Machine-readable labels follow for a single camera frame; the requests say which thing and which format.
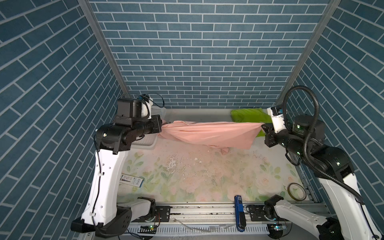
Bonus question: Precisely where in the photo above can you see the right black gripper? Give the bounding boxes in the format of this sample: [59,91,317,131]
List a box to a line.
[260,120,307,159]

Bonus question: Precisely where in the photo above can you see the white plastic basket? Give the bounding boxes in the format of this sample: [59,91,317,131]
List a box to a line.
[131,104,168,150]

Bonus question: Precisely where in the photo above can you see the neon green shorts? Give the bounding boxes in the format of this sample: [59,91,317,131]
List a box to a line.
[231,108,272,124]

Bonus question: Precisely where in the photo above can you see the pink shorts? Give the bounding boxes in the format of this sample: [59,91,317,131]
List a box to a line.
[159,121,263,153]

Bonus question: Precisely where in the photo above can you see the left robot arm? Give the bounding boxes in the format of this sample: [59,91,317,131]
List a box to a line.
[71,115,162,239]

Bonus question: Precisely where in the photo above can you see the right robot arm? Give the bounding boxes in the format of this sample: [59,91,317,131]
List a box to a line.
[262,112,384,240]

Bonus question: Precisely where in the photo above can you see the brown tape roll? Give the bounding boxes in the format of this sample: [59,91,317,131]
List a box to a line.
[287,183,307,202]

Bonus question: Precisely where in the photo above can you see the blue handheld tool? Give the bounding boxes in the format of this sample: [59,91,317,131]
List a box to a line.
[234,195,247,232]

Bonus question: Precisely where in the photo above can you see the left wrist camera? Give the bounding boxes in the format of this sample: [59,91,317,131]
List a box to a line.
[114,97,152,126]

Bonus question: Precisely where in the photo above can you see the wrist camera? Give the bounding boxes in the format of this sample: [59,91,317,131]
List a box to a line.
[114,97,152,126]
[267,106,286,134]

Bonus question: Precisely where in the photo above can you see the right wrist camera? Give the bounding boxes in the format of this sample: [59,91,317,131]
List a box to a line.
[267,106,286,134]

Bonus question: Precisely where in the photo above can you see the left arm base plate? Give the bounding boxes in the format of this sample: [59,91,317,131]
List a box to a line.
[155,206,171,224]

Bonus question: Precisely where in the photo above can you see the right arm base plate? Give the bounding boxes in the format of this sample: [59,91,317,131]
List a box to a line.
[246,205,269,222]

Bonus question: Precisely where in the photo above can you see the aluminium front rail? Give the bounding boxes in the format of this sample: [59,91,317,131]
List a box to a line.
[156,201,331,225]

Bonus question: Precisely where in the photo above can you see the white slotted cable duct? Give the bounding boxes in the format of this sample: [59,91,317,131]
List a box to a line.
[127,224,270,237]

